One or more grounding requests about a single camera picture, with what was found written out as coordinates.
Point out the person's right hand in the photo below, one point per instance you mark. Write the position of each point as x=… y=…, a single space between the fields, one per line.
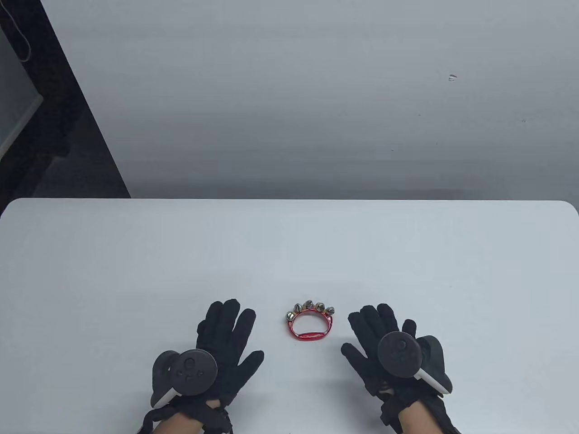
x=368 y=334

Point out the person's left hand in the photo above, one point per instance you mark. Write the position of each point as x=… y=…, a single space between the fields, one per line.
x=230 y=334

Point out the red handbell with metal bells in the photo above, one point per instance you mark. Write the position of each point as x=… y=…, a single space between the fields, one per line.
x=312 y=336

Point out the person's left forearm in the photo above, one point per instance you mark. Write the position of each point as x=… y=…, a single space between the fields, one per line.
x=178 y=425

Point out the person's right forearm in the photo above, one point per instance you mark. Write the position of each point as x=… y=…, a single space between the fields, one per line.
x=416 y=420

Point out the black and white right controller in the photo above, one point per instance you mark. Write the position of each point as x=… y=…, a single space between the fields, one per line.
x=400 y=355

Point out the black and white controller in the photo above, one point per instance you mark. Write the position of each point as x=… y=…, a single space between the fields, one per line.
x=192 y=370
x=400 y=355

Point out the black and white left controller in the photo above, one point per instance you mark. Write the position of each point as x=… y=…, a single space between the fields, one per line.
x=192 y=370

